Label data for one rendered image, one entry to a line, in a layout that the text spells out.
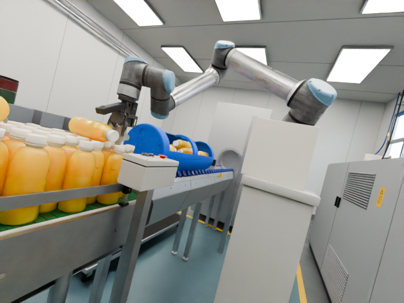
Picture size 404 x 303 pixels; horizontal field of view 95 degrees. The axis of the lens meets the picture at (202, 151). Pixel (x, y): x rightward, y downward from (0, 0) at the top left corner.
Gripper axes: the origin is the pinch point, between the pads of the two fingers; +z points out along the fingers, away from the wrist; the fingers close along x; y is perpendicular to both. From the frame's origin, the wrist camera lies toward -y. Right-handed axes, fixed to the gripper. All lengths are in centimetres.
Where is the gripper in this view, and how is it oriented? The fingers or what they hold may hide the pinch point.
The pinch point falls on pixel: (112, 142)
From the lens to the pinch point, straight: 86.8
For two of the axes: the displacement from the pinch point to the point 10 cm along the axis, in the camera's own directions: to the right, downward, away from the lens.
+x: -9.0, -2.3, 3.8
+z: -2.5, 9.7, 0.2
